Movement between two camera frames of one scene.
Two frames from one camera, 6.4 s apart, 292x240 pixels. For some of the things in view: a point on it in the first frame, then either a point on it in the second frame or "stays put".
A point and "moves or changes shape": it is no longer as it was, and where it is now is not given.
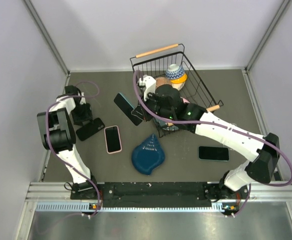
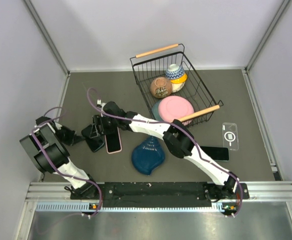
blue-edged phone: [216, 153] stays put
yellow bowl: [182, 80] stays put
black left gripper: [86, 116] -> [72, 139]
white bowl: [178, 86] stays put
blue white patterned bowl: [175, 71] stays put
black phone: [112, 138] stays put
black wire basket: [169, 89] stays put
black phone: [89, 129] moves or changes shape
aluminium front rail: [266, 192] stays put
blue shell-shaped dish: [148, 156] stays put
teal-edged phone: [126, 108] -> [95, 143]
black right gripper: [138, 111] -> [99, 120]
